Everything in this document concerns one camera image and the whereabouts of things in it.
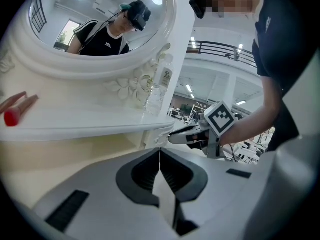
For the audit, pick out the oval mirror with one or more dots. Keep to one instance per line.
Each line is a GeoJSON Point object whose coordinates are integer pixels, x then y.
{"type": "Point", "coordinates": [75, 14]}

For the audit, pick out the person's black t-shirt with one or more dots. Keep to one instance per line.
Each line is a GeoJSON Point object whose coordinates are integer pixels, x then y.
{"type": "Point", "coordinates": [282, 34]}

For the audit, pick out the clear plastic water bottle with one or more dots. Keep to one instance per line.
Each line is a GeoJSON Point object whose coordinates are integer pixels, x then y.
{"type": "Point", "coordinates": [160, 89]}

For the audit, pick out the white dressing table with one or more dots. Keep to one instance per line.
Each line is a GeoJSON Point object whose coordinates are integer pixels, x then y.
{"type": "Point", "coordinates": [75, 114]}

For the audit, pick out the white dressing table drawer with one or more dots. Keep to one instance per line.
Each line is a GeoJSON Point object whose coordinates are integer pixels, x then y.
{"type": "Point", "coordinates": [62, 151]}

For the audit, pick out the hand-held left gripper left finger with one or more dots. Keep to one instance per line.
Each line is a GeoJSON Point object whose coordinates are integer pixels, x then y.
{"type": "Point", "coordinates": [100, 196]}

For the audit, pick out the black head-mounted camera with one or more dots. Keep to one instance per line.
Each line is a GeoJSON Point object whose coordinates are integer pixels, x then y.
{"type": "Point", "coordinates": [198, 2]}

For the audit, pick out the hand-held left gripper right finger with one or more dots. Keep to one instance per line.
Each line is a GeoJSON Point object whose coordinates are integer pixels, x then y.
{"type": "Point", "coordinates": [225, 196]}

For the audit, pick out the person's grey trousers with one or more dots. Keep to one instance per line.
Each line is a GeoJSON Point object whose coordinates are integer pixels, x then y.
{"type": "Point", "coordinates": [287, 184]}

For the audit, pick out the person's right forearm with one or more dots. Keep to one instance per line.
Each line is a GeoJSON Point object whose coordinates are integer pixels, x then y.
{"type": "Point", "coordinates": [247, 124]}

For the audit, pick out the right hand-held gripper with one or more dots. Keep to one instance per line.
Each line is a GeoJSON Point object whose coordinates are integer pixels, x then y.
{"type": "Point", "coordinates": [220, 120]}

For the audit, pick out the black balcony railing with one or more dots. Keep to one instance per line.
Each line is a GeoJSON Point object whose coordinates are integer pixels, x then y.
{"type": "Point", "coordinates": [217, 47]}

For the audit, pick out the background office desks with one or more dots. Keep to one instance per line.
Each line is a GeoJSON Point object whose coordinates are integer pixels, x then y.
{"type": "Point", "coordinates": [185, 112]}

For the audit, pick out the red tipped pink cosmetic brush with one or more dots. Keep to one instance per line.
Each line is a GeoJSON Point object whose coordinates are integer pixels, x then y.
{"type": "Point", "coordinates": [13, 117]}

